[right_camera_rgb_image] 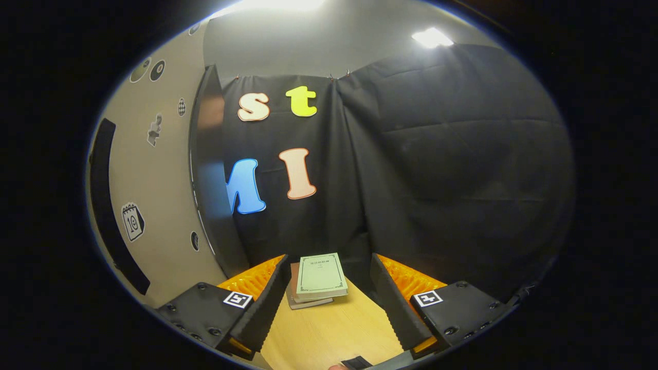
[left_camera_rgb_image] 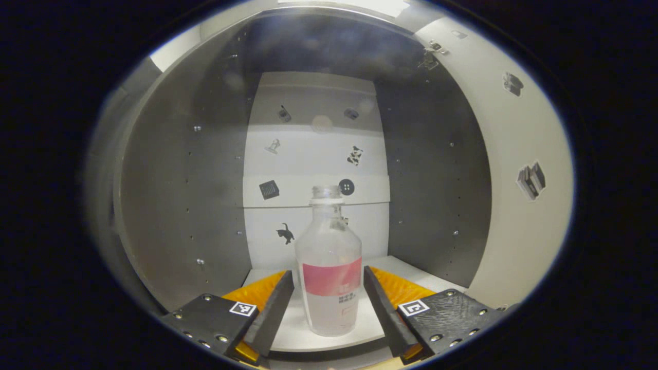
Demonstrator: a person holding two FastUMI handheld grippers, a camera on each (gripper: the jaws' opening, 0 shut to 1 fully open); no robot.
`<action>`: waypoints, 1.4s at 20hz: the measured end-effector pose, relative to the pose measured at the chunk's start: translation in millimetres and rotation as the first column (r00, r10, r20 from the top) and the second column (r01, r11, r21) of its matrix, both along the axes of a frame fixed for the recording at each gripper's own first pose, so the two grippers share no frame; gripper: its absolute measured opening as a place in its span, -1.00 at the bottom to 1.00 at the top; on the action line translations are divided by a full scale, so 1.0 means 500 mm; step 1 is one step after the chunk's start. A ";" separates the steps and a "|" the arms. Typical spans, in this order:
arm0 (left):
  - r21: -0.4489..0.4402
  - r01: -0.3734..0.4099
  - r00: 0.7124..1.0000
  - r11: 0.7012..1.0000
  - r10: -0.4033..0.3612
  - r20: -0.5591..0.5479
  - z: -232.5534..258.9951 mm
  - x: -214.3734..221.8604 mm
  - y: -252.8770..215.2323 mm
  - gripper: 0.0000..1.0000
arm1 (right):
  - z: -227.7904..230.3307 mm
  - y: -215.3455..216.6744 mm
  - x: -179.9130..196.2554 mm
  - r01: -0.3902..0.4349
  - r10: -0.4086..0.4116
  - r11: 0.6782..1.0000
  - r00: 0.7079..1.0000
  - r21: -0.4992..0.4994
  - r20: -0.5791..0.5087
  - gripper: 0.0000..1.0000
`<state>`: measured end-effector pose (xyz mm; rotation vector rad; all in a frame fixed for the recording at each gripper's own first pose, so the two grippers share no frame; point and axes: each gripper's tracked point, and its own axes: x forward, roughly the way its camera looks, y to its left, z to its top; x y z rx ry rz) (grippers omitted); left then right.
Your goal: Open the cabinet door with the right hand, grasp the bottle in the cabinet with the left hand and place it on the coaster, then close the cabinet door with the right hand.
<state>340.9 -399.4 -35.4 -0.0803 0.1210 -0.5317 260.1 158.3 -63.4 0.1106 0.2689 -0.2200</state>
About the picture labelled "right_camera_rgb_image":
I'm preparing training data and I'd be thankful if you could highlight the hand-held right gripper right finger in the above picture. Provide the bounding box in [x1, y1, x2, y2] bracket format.
[370, 253, 509, 360]

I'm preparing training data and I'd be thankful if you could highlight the beige cabinet door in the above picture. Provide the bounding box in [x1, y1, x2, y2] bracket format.
[86, 21, 229, 309]

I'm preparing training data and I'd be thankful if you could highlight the small ceiling light panel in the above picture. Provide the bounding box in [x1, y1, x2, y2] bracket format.
[411, 27, 454, 49]

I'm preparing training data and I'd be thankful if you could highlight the black backdrop cloth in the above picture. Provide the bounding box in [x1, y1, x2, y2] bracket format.
[221, 44, 575, 304]

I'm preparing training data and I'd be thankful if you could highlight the green book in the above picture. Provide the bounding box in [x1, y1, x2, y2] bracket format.
[296, 252, 349, 302]

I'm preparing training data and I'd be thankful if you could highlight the black door handle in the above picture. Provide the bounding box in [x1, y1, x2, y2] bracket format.
[89, 118, 151, 296]

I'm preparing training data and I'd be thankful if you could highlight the brown book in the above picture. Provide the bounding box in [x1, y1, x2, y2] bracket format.
[289, 263, 310, 305]

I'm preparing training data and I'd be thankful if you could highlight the large ceiling light panel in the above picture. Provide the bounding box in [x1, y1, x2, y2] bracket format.
[213, 0, 325, 17]

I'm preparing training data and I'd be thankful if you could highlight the dark grey cabinet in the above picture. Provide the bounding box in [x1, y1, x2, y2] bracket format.
[189, 64, 251, 279]

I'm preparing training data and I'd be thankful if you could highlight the grey book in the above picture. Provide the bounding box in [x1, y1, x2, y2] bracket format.
[286, 292, 334, 310]

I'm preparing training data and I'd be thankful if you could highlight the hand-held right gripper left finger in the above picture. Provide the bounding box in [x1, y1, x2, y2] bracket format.
[154, 254, 291, 360]

